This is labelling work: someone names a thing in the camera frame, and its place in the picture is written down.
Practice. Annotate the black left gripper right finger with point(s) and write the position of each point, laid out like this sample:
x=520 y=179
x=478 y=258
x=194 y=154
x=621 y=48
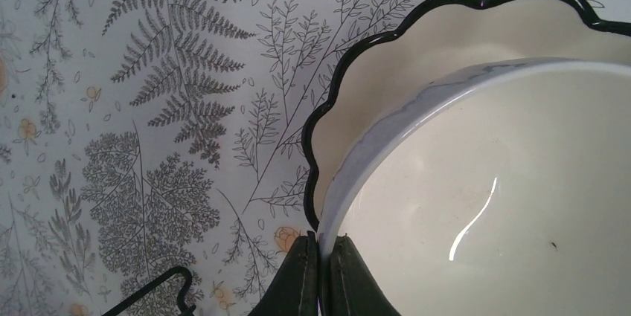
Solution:
x=352 y=289

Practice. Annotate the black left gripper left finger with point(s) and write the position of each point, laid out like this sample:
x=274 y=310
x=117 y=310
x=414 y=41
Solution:
x=294 y=289

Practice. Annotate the white ribbed bowl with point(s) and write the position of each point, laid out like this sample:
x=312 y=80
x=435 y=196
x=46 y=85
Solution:
x=500 y=189

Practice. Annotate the white scalloped bowl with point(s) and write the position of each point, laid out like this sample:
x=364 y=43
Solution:
x=436 y=38

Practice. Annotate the floral table mat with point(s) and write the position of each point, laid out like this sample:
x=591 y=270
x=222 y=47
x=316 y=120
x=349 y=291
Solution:
x=140 y=134

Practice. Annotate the black wire dish rack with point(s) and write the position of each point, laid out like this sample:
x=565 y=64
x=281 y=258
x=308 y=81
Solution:
x=165 y=295

